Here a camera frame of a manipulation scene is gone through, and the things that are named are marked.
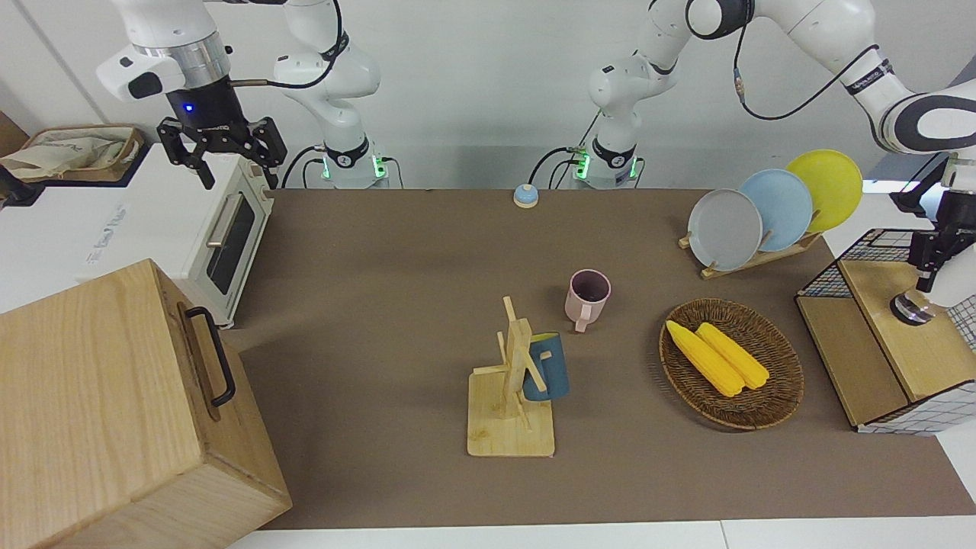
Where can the beige cloth bag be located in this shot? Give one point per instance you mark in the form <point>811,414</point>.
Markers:
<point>69,152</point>

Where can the dark blue mug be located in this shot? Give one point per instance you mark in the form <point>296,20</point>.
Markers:
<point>553,374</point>

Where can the wooden plate rack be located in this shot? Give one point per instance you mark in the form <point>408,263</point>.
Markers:
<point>762,258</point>

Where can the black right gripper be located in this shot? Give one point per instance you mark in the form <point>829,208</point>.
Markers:
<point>210,122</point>

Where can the light blue plate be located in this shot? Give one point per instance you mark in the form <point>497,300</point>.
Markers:
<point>781,206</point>

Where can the white toaster oven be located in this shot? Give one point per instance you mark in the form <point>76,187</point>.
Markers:
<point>152,221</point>

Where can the black camera stand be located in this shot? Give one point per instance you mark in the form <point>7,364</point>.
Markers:
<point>911,200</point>

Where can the yellow plate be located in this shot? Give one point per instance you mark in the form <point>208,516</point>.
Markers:
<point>831,183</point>

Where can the pink mug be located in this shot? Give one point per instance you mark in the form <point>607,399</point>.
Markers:
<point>589,301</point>

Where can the grey plate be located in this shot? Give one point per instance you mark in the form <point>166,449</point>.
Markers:
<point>723,232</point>

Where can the white water cup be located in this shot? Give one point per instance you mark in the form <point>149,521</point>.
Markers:
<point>957,286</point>

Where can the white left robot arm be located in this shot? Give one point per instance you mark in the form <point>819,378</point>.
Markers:
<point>823,30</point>

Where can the brown table mat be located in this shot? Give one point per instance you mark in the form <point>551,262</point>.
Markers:
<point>366,366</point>

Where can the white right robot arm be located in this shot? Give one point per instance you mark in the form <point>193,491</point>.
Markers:
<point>168,30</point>

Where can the blue round bell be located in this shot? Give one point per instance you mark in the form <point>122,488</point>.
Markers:
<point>525,197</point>

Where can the brown wicker basket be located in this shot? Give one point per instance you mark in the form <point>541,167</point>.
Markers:
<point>770,404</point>

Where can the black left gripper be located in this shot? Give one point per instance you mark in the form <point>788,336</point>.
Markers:
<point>961,225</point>

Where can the wooden mug stand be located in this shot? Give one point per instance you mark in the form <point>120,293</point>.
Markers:
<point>509,427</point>

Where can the yellow corn cob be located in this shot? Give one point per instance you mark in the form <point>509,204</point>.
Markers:
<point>705,360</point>
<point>736,354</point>

